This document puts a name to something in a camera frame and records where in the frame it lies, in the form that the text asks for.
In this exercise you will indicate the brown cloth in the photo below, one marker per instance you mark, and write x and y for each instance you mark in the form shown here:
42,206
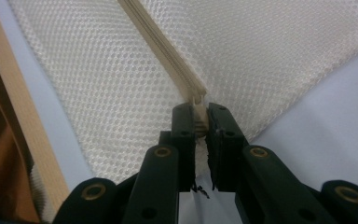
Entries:
3,149

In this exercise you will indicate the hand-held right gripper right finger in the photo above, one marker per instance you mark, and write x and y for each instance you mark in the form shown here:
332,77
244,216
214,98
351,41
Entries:
227,161

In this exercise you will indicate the white mesh laundry bag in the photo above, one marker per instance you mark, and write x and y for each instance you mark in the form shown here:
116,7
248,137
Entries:
90,77

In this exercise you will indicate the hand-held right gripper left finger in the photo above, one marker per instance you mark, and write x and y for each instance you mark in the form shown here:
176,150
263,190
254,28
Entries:
180,155

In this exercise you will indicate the white ribbed cloth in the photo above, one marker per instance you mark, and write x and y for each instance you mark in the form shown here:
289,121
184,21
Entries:
42,193

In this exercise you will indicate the wooden table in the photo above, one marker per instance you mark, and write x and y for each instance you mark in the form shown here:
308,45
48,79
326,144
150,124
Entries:
28,124

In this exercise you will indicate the light blue table mat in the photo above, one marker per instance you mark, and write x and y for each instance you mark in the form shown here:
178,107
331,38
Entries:
323,124

